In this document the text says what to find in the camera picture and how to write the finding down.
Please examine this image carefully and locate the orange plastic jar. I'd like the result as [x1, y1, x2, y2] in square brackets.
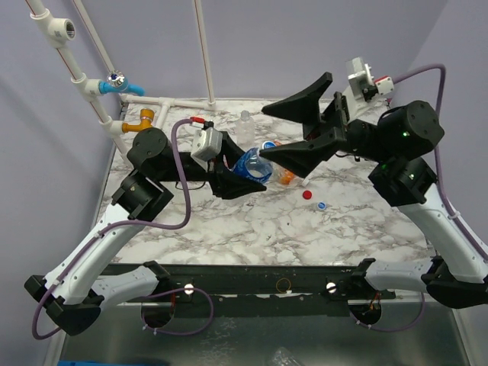
[273, 162, 297, 185]

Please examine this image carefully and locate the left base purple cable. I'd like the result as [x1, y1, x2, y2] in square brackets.
[140, 285, 215, 337]

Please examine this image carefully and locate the blue faucet valve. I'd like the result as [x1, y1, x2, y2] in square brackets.
[98, 70, 145, 97]

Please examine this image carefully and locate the orange faucet valve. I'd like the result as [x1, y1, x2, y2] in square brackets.
[121, 108, 155, 133]

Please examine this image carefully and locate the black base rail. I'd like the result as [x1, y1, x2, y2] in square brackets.
[102, 262, 397, 318]

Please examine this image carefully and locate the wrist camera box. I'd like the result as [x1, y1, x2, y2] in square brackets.
[191, 127, 223, 162]
[342, 57, 394, 120]

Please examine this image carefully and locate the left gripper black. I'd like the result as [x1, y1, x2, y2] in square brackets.
[157, 130, 267, 197]

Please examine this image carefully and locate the clear bottle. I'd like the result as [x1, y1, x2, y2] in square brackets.
[236, 110, 255, 151]

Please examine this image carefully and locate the white pvc pipe frame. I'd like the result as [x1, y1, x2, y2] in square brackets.
[26, 1, 217, 165]

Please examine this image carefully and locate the red bottle cap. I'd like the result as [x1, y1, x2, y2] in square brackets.
[303, 190, 313, 200]

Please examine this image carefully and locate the blue white bottle cap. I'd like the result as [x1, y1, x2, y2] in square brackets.
[317, 202, 327, 211]

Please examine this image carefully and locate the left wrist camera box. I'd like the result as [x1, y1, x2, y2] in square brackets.
[191, 127, 223, 162]

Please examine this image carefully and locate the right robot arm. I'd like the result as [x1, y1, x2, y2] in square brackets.
[262, 73, 487, 309]

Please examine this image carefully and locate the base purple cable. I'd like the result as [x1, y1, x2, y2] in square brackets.
[350, 284, 426, 332]
[140, 285, 215, 337]

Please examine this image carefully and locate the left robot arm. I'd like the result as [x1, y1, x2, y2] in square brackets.
[24, 127, 266, 340]

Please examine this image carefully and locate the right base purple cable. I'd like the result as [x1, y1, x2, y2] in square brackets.
[350, 284, 426, 332]

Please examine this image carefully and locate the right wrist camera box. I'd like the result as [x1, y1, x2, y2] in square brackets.
[342, 57, 394, 120]

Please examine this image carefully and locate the blue label water bottle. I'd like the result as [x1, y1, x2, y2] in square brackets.
[231, 140, 277, 185]

